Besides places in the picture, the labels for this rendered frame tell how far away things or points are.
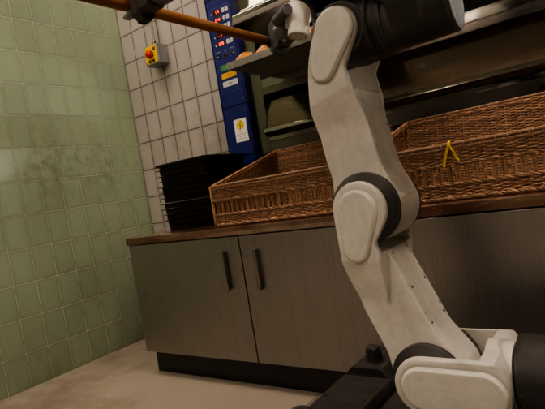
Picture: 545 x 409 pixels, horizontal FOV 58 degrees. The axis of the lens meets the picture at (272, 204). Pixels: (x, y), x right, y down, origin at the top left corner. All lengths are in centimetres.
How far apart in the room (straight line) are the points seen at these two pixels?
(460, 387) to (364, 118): 52
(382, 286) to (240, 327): 88
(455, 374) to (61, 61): 230
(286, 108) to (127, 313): 136
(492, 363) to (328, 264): 68
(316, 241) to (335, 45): 70
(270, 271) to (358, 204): 74
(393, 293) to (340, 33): 51
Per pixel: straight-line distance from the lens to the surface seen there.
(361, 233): 95
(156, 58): 265
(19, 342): 245
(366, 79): 112
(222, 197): 176
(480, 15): 190
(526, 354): 98
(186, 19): 146
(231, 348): 184
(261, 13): 213
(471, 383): 96
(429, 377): 98
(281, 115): 219
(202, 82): 250
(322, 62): 99
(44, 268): 248
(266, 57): 191
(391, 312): 102
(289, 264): 157
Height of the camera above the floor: 69
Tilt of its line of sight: 2 degrees down
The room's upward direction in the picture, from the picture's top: 9 degrees counter-clockwise
